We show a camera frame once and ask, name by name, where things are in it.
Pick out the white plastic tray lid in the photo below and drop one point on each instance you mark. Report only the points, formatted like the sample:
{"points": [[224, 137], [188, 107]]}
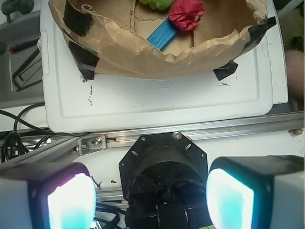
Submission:
{"points": [[109, 102]]}

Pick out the black allen keys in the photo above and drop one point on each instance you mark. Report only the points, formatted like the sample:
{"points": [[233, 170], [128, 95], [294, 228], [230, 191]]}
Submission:
{"points": [[17, 78]]}

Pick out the brown paper bag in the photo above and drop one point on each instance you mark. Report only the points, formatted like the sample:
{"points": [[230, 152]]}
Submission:
{"points": [[111, 37]]}

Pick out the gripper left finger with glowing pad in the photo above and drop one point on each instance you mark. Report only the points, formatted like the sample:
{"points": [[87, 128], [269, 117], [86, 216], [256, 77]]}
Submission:
{"points": [[46, 196]]}

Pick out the aluminium extrusion rail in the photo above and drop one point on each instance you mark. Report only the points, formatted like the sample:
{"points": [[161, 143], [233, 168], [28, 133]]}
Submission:
{"points": [[68, 146]]}

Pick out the blue plastic block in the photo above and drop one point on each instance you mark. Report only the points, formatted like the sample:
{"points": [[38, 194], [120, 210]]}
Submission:
{"points": [[163, 35]]}

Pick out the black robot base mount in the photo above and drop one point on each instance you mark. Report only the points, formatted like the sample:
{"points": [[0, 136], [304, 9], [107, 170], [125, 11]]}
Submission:
{"points": [[165, 187]]}

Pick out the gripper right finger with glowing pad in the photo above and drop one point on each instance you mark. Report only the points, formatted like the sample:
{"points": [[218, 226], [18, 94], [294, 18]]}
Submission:
{"points": [[257, 192]]}

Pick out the green plush animal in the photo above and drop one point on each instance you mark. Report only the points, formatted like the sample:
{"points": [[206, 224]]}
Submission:
{"points": [[157, 4]]}

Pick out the red crumpled paper toy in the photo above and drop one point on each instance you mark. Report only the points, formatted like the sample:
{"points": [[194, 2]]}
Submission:
{"points": [[186, 14]]}

